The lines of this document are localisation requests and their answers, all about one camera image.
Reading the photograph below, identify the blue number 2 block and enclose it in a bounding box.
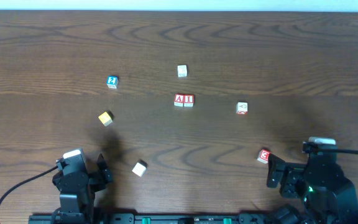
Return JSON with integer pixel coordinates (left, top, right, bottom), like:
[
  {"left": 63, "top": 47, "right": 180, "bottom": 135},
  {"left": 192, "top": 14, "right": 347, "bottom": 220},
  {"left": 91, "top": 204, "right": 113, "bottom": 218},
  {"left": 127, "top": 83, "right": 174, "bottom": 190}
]
[{"left": 106, "top": 76, "right": 119, "bottom": 88}]

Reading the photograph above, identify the red letter A block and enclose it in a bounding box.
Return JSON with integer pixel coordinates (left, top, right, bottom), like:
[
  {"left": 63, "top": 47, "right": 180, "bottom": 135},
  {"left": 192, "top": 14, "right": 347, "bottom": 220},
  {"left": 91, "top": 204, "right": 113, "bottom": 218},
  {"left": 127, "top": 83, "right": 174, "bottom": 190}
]
[{"left": 174, "top": 94, "right": 185, "bottom": 107}]

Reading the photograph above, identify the red letter I block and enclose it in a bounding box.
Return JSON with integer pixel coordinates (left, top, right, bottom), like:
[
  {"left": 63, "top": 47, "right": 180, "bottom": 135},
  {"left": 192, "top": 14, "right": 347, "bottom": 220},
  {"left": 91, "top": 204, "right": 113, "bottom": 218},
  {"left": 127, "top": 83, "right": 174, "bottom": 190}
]
[{"left": 183, "top": 95, "right": 195, "bottom": 107}]

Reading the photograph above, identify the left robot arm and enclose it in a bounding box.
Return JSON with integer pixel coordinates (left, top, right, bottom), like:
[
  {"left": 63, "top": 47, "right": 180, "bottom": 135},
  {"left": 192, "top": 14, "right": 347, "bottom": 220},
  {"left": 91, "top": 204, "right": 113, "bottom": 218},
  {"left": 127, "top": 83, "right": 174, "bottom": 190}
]
[{"left": 50, "top": 149, "right": 112, "bottom": 224}]

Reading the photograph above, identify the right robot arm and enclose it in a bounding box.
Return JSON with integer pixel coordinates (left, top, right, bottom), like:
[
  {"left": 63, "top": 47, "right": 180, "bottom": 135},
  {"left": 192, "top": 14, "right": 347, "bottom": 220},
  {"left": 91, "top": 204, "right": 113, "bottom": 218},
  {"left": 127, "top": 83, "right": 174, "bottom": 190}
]
[{"left": 265, "top": 142, "right": 358, "bottom": 224}]

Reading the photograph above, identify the red letter E block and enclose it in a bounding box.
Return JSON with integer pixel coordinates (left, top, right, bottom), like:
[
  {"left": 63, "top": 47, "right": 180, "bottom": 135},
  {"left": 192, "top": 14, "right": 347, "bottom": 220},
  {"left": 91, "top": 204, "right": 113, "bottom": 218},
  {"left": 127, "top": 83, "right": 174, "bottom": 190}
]
[{"left": 257, "top": 149, "right": 270, "bottom": 164}]

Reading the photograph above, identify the plain cream wooden block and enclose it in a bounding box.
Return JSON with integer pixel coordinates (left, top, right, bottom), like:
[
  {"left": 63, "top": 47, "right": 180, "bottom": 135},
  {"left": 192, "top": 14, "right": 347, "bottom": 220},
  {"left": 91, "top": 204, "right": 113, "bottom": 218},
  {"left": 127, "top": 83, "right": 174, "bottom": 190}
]
[{"left": 132, "top": 161, "right": 147, "bottom": 177}]

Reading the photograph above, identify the yellow wooden block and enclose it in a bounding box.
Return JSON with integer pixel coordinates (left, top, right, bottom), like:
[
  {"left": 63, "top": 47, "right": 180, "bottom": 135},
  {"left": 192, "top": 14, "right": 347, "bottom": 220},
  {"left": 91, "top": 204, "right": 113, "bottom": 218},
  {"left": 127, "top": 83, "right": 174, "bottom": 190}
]
[{"left": 98, "top": 111, "right": 114, "bottom": 126}]

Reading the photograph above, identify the white block with red side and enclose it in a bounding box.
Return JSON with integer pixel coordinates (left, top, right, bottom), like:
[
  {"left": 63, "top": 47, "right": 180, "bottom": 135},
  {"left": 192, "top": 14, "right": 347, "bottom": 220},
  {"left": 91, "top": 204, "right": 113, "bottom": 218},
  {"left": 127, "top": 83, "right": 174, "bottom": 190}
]
[{"left": 236, "top": 102, "right": 248, "bottom": 114}]

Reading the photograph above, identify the white block top centre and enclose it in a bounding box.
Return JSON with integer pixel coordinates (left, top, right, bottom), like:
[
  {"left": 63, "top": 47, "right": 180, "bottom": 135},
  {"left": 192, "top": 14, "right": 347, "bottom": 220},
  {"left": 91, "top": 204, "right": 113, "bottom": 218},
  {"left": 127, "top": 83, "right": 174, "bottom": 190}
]
[{"left": 177, "top": 65, "right": 188, "bottom": 77}]

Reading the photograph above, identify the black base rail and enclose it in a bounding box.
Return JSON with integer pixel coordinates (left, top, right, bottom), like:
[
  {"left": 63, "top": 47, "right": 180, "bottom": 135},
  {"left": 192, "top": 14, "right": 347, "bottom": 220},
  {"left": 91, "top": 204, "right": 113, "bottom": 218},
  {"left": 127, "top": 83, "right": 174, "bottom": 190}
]
[{"left": 28, "top": 212, "right": 344, "bottom": 224}]

